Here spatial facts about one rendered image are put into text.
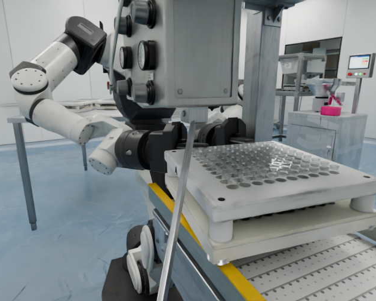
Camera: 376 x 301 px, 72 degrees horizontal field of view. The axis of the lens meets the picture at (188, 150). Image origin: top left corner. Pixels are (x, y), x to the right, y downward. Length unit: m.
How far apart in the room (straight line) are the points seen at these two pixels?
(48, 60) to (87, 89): 4.51
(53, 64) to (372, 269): 0.82
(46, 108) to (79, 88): 4.61
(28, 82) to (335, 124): 2.74
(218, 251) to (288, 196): 0.10
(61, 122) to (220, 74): 0.45
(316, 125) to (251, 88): 2.47
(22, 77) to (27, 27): 4.55
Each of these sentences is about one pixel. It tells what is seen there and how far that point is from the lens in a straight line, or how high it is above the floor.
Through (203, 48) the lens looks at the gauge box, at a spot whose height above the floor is 1.11.
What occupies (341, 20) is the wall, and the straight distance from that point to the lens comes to 6.38.
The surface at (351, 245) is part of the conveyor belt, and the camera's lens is 0.49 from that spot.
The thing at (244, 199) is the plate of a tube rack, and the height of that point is 0.95.
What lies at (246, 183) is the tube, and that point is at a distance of 0.33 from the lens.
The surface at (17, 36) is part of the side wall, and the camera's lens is 5.27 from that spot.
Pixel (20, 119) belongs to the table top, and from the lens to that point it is 2.08.
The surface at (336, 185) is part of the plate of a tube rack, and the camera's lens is 0.37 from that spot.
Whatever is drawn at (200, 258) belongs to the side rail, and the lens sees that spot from 0.37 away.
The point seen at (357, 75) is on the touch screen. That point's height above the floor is 1.17.
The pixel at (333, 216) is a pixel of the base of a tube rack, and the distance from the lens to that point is 0.40.
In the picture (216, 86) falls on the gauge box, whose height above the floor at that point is 1.07.
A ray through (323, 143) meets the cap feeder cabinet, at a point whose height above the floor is 0.46.
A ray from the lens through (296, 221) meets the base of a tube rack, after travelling 0.37.
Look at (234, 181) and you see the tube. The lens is 0.32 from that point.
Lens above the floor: 1.07
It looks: 14 degrees down
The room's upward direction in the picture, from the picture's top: straight up
